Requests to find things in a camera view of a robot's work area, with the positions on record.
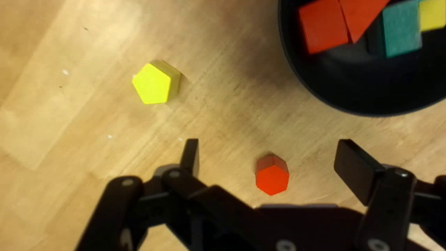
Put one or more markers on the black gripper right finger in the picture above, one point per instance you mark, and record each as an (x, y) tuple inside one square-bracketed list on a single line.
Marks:
[(390, 200)]

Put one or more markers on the red triangular block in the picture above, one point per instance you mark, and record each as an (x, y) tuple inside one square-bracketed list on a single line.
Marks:
[(363, 16)]

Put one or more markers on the black bowl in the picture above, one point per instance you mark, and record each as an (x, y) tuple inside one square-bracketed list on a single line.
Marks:
[(362, 88)]

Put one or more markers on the red hexagon block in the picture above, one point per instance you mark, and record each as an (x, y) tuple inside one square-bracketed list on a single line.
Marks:
[(271, 179)]

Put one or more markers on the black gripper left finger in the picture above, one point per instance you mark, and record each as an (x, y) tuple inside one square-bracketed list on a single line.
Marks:
[(147, 214)]

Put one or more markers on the yellow wooden block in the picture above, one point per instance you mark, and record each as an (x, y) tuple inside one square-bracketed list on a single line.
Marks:
[(433, 14)]

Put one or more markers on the red square block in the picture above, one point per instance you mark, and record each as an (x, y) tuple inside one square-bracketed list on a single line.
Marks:
[(322, 26)]

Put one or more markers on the yellow pentagon block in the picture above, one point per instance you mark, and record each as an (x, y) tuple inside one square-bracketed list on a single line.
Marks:
[(153, 84)]

